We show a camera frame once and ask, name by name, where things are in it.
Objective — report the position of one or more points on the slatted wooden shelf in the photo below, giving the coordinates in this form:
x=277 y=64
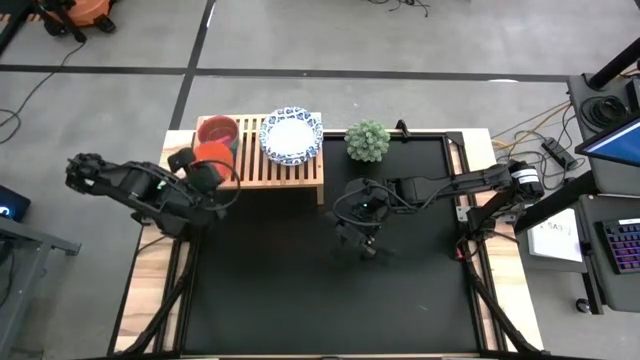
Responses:
x=255 y=170

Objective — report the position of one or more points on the black device with blue light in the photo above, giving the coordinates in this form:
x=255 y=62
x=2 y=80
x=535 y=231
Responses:
x=12 y=202

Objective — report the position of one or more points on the small green potted plant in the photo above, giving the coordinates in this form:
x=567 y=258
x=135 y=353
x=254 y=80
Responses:
x=367 y=141

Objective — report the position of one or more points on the grey metal desk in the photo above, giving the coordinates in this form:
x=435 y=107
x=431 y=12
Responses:
x=30 y=245

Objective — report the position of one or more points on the black clamp on frame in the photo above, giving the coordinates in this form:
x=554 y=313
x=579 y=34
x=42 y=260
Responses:
x=401 y=127

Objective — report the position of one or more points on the black stand legs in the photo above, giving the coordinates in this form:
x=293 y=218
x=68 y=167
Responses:
x=30 y=15

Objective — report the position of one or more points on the orange plastic bowl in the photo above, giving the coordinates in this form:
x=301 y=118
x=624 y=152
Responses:
x=215 y=152

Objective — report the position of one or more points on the thick black pole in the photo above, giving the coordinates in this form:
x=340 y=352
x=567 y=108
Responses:
x=615 y=65

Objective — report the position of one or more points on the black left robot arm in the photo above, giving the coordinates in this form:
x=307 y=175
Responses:
x=125 y=187

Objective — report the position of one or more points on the slanted black support bar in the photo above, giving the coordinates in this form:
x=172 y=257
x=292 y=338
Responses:
x=560 y=200

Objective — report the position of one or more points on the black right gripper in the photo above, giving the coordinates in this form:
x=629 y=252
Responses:
x=365 y=210

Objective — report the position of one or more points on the black caster wheel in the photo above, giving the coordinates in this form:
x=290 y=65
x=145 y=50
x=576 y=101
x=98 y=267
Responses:
x=582 y=306

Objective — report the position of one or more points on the black table mat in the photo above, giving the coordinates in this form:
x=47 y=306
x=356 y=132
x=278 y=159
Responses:
x=300 y=310

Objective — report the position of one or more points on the small red switch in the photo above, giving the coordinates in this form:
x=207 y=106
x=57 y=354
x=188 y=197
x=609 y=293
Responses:
x=457 y=251

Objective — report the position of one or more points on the orange shop vacuum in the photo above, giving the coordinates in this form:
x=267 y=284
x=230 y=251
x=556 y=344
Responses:
x=87 y=11

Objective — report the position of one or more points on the grey equipment cart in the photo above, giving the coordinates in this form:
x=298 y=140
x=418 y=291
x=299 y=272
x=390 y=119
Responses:
x=615 y=295

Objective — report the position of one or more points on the computer monitor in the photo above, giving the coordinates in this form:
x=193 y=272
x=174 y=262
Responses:
x=612 y=145

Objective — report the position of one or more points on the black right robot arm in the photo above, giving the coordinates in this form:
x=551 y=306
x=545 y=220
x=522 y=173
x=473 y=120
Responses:
x=450 y=185

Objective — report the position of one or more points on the small metal bracket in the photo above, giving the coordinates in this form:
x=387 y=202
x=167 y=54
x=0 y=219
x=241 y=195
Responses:
x=462 y=214

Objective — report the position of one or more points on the black power strip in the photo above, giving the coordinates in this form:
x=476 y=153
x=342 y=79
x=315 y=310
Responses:
x=560 y=152

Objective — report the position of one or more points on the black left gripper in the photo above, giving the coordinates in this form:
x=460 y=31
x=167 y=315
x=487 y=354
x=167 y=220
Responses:
x=181 y=160

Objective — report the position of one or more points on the pink plastic bowl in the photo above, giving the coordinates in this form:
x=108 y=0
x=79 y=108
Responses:
x=217 y=131

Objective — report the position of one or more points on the backlit black keyboard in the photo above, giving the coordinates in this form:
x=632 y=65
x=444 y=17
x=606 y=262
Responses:
x=622 y=245

